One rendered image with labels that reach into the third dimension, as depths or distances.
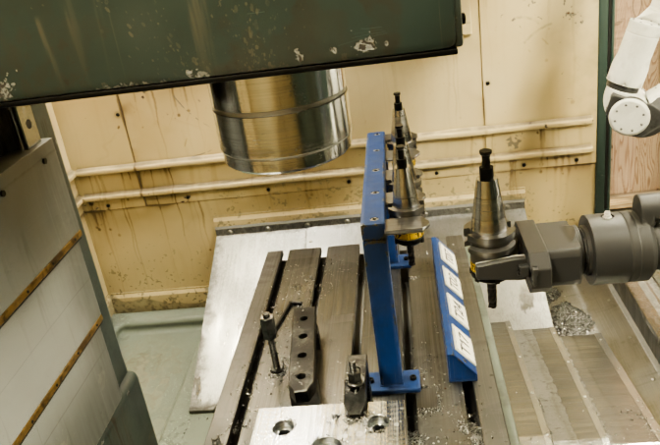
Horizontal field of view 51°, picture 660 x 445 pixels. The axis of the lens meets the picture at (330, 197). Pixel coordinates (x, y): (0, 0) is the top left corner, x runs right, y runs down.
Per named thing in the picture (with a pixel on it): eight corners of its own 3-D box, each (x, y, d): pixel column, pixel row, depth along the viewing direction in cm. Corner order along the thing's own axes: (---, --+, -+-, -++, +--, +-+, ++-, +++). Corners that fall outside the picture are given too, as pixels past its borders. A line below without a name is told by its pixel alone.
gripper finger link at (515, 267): (474, 258, 84) (525, 253, 84) (475, 281, 86) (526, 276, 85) (475, 264, 83) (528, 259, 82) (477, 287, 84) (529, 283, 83)
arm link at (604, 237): (512, 198, 90) (606, 190, 89) (515, 262, 94) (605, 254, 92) (530, 243, 79) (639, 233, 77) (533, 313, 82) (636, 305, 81)
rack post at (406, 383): (419, 372, 124) (405, 226, 113) (420, 392, 119) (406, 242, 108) (364, 376, 125) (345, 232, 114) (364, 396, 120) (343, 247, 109)
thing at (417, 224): (428, 218, 112) (428, 213, 111) (430, 233, 107) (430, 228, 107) (386, 222, 113) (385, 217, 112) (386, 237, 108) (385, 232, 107)
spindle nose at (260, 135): (226, 141, 90) (207, 51, 86) (346, 123, 91) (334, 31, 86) (220, 186, 75) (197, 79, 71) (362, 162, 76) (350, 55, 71)
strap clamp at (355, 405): (373, 405, 118) (363, 332, 112) (372, 463, 106) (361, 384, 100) (355, 406, 118) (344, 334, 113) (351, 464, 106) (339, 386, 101)
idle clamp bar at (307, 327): (320, 332, 140) (316, 306, 138) (320, 419, 117) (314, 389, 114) (297, 335, 140) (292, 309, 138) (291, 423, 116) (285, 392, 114)
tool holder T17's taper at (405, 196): (393, 199, 116) (388, 162, 114) (418, 197, 116) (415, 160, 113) (392, 210, 112) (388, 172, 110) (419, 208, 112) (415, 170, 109)
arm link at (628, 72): (625, 26, 143) (593, 112, 151) (623, 33, 134) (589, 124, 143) (678, 38, 140) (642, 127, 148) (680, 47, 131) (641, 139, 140)
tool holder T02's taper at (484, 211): (467, 223, 87) (464, 174, 85) (500, 217, 87) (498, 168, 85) (476, 238, 83) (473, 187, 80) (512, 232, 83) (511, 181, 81)
